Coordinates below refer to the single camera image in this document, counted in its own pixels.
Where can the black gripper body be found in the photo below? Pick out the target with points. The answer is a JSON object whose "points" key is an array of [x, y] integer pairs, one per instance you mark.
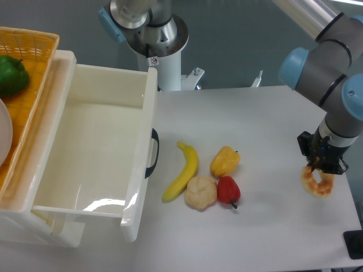
{"points": [[320, 154]]}

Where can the orange woven basket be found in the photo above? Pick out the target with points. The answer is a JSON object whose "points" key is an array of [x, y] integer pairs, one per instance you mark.
{"points": [[35, 50]]}

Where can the beige round bread bun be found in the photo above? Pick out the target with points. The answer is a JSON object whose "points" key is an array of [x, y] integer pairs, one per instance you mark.
{"points": [[201, 192]]}

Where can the white table clamp bracket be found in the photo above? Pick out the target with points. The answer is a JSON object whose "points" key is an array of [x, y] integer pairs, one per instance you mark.
{"points": [[190, 81]]}

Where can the white plate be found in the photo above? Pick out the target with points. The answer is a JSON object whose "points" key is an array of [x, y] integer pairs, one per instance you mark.
{"points": [[6, 132]]}

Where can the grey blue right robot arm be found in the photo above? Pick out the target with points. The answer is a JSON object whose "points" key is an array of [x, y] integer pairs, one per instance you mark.
{"points": [[319, 76]]}

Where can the open white upper drawer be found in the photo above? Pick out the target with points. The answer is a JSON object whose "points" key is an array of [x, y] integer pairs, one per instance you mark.
{"points": [[102, 147]]}

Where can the white drawer cabinet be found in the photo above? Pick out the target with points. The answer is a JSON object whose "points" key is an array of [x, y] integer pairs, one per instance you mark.
{"points": [[20, 223]]}

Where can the yellow banana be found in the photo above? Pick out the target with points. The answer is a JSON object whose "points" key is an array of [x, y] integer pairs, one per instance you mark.
{"points": [[188, 172]]}

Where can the green bell pepper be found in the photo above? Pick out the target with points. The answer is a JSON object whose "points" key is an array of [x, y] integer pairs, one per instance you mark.
{"points": [[14, 77]]}

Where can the silver left robot arm base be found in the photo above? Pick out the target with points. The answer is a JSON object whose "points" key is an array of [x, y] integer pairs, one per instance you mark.
{"points": [[153, 33]]}

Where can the yellow bell pepper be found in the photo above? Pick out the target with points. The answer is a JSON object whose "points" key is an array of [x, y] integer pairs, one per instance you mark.
{"points": [[224, 162]]}

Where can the black drawer handle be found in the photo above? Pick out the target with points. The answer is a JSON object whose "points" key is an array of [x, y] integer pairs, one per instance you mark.
{"points": [[154, 153]]}

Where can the black device at table edge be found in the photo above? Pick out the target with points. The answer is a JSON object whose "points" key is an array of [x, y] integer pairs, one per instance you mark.
{"points": [[353, 241]]}

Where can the red bell pepper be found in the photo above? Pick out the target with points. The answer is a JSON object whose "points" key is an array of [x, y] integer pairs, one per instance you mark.
{"points": [[228, 192]]}

